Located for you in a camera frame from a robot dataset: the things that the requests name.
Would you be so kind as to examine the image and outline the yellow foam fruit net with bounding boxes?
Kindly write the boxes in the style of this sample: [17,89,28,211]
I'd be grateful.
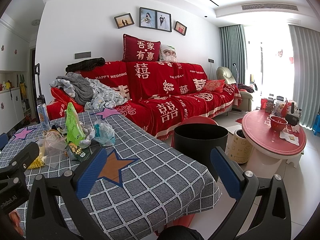
[28,146,46,169]

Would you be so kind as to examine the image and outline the dark green snack wrapper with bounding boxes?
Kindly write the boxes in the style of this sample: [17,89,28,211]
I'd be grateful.
[66,142,92,162]

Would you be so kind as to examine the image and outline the white plastic bag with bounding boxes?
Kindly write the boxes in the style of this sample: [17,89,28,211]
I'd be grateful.
[79,125,95,148]

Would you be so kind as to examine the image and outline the black round trash bin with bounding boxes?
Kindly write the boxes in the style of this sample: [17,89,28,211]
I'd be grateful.
[172,123,229,180]

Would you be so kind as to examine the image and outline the red round coffee table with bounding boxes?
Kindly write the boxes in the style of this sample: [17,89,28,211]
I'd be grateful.
[242,110,306,167]

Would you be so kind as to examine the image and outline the beige cylindrical bin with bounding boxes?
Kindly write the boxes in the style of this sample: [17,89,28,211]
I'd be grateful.
[228,129,253,165]

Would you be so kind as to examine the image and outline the tall blue drink can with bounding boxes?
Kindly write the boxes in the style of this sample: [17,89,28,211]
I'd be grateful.
[37,103,51,132]

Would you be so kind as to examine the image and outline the green snack bag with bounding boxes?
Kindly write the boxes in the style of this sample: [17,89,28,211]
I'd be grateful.
[66,102,86,146]

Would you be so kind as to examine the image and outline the upright vacuum cleaner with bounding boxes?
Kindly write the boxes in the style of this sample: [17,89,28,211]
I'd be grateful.
[34,63,46,105]

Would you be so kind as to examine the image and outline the red bowl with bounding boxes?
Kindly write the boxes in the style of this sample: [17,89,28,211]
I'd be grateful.
[270,115,288,132]

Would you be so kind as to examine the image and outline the clear teal plastic bag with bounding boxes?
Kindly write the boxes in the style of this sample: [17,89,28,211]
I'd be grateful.
[94,120,116,146]

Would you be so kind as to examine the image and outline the grey checked star tablecloth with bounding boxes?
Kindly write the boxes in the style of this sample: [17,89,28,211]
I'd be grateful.
[0,108,222,240]

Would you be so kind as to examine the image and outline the grey blanket pile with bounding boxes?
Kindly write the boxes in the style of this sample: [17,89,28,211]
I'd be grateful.
[49,72,127,111]

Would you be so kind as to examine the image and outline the red plastic stool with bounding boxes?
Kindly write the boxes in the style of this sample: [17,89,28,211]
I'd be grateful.
[170,115,219,148]

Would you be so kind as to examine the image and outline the black clothing on sofa back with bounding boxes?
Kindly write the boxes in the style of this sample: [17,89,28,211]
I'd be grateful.
[66,57,106,73]

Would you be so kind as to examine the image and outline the small red cushion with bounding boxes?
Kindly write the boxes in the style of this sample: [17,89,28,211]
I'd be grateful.
[203,80,225,93]

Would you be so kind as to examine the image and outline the beige armchair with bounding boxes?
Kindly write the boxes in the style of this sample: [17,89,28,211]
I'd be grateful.
[216,67,254,112]

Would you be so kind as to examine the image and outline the red wedding sofa cover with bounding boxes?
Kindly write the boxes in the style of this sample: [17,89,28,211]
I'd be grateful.
[48,61,234,139]

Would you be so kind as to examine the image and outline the teal curtain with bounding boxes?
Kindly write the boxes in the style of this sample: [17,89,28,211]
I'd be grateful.
[219,24,247,83]

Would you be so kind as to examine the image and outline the red embroidered square pillow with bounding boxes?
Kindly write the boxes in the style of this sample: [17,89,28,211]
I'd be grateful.
[123,34,161,62]

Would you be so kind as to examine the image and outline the white wall cabinet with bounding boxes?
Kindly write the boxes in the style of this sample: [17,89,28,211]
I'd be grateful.
[1,25,30,133]

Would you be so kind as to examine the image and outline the left small photo frame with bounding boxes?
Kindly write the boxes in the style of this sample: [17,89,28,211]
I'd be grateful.
[114,13,135,29]

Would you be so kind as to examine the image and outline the small photo frame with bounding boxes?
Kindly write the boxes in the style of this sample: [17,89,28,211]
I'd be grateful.
[114,13,135,29]
[174,21,187,36]

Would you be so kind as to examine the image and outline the right small photo frame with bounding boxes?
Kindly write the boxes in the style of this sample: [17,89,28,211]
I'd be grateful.
[174,21,187,36]

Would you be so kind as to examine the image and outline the double wedding photo frame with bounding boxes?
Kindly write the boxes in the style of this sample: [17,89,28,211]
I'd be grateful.
[139,7,172,32]

